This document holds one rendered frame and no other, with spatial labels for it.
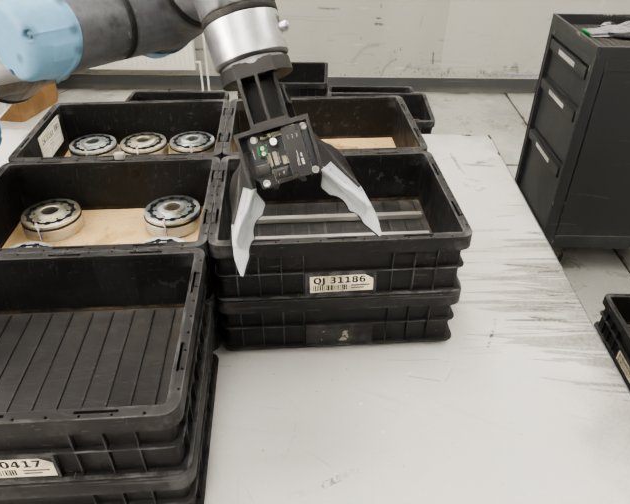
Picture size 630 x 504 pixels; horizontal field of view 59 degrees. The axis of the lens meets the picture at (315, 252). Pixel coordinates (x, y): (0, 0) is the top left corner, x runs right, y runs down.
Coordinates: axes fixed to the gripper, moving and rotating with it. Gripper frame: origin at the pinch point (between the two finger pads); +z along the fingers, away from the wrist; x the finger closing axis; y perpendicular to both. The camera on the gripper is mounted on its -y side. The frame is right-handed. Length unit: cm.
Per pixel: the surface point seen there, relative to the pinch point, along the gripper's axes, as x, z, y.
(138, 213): -31, -11, -50
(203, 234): -15.1, -4.4, -24.9
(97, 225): -38, -11, -46
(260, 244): -7.1, -0.7, -22.5
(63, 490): -34.6, 17.7, -1.0
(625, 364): 70, 63, -81
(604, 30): 119, -27, -145
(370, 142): 20, -12, -77
